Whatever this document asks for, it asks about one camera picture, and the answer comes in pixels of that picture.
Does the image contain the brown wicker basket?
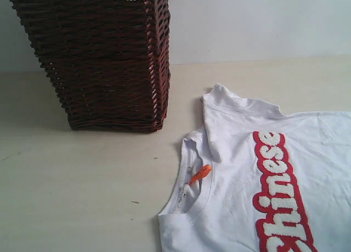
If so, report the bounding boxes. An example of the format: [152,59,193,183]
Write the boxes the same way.
[10,0,170,132]

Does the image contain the white t-shirt red lettering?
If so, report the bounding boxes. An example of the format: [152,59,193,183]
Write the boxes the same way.
[158,84,350,251]

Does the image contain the orange clothing tag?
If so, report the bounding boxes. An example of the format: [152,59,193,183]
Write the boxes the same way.
[188,164,212,185]

